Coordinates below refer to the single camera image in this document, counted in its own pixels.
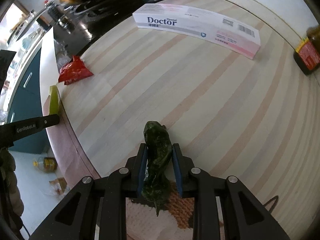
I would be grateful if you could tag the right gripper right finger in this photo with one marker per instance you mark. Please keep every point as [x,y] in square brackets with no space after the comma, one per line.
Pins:
[244,217]

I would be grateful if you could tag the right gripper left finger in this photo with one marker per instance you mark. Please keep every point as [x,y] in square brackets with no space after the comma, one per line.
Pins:
[96,203]

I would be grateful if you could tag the dark green vegetable leaf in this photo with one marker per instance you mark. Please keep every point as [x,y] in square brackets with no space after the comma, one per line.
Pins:
[156,187]

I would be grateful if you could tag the blue kitchen cabinet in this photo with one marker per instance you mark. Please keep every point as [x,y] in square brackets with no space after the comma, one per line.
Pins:
[26,104]

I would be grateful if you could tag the brown cardboard box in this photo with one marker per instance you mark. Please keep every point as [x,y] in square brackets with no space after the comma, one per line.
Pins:
[58,185]

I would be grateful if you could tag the yellow cooking oil bottle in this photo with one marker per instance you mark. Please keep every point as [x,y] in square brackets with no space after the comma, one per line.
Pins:
[45,164]

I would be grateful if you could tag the light green celery stalk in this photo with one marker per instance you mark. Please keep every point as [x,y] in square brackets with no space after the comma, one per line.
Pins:
[54,100]

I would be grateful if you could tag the red crumpled wrapper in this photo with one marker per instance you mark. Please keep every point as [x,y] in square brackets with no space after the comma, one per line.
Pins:
[74,71]

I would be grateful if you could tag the metal dish rack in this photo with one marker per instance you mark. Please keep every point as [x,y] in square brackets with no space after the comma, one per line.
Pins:
[22,41]

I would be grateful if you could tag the black gas stove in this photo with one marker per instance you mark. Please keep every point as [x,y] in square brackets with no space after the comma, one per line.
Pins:
[81,25]

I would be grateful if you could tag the brown vinegar bottle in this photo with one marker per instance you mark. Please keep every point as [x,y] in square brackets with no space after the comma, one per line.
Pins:
[306,55]

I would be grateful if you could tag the white pink toothpaste box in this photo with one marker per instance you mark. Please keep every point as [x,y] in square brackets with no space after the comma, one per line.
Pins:
[204,24]

